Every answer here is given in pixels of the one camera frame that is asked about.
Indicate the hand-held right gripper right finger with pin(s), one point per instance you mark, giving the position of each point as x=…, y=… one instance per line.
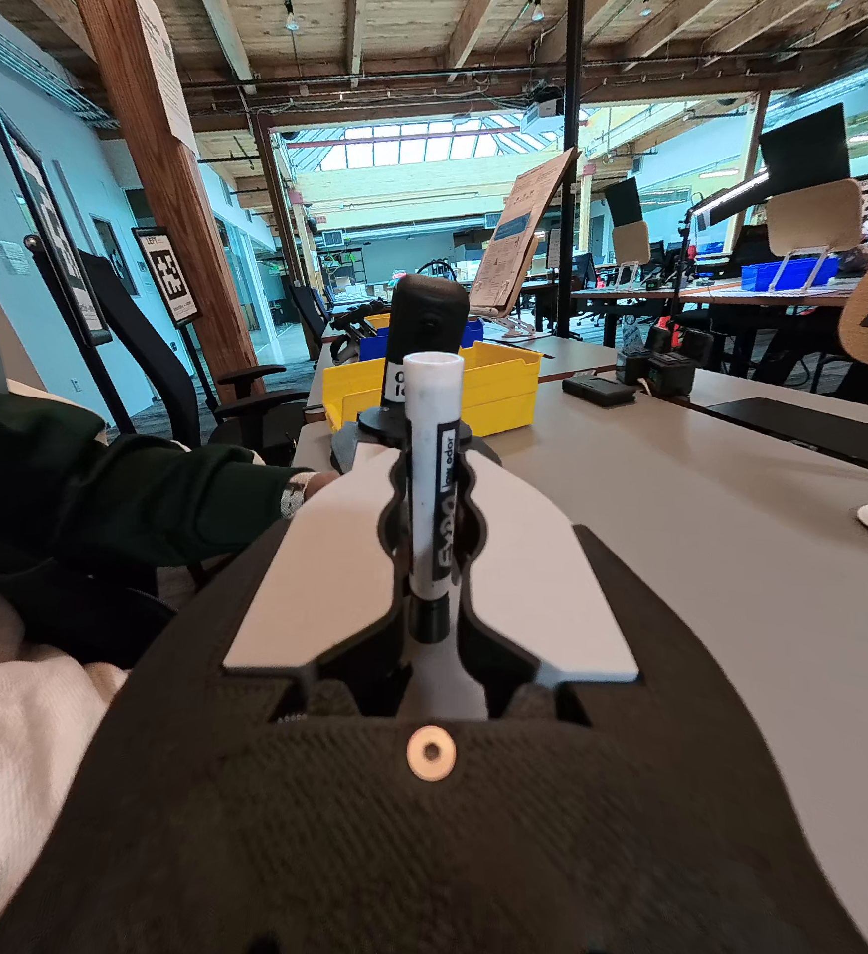
x=545, y=581

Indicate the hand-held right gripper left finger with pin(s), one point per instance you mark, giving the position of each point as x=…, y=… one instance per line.
x=307, y=581

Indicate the black and white marker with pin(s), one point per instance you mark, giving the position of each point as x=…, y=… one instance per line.
x=434, y=477

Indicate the person's left forearm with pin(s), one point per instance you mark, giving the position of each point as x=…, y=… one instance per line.
x=128, y=499

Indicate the person's left hand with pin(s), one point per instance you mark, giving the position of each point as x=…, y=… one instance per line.
x=303, y=492

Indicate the small yellow plastic bin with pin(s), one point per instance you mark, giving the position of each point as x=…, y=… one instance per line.
x=378, y=322

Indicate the blue plastic bin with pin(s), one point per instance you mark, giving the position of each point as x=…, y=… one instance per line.
x=374, y=346
x=758, y=276

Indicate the black device on table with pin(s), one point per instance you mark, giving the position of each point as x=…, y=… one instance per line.
x=352, y=328

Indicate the large yellow plastic bin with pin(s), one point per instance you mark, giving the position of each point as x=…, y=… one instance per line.
x=501, y=395

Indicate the cardboard sheet on stand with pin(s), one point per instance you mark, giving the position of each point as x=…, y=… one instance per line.
x=523, y=231

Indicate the flat black case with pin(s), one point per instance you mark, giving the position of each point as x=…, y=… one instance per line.
x=598, y=390

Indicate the narrow wooden board on stand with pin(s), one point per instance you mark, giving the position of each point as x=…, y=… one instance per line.
x=631, y=242

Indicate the black monitor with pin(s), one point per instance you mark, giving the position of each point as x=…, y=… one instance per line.
x=622, y=201

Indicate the black charger cluster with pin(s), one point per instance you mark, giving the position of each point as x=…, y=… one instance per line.
x=665, y=369

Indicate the black metal pole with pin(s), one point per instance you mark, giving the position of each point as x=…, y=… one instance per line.
x=573, y=112

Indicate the framed tag sign on stand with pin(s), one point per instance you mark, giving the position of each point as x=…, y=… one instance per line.
x=46, y=223
x=169, y=276

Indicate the wooden pillar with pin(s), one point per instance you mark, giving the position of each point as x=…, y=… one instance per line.
x=173, y=223

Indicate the black office chair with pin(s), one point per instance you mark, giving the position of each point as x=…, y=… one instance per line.
x=150, y=350

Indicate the black desk mat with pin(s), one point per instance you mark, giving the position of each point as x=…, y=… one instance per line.
x=814, y=436

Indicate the person's white garment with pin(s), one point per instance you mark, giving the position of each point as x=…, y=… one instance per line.
x=16, y=745

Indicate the white paper notice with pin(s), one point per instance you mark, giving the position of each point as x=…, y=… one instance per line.
x=169, y=74

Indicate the wide wooden board on stand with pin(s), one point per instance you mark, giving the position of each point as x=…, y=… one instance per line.
x=814, y=216

